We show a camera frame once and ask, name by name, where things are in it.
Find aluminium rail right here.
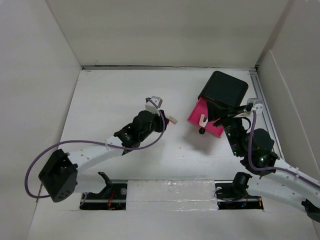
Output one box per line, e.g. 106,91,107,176
249,70,284,159

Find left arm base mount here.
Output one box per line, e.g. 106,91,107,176
79,171,128,211

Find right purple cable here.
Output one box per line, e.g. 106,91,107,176
246,111,320,188

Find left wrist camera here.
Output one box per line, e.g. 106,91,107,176
145,96,163,114

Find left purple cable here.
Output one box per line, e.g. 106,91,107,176
26,98,167,198

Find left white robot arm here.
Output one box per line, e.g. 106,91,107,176
38,110,169,203

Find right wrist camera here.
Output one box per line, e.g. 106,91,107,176
245,98,264,115

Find beige clip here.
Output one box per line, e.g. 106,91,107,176
166,115,178,125
199,114,208,128

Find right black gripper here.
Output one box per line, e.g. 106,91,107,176
205,98,247,156

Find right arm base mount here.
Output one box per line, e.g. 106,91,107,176
213,172,264,210

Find purple cable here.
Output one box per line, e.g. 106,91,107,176
246,111,320,188
26,98,167,198

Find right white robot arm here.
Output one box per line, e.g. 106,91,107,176
206,98,320,222

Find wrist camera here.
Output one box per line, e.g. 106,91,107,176
245,98,264,115
145,96,163,114

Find black drawer cabinet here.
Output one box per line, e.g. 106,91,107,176
197,71,249,106

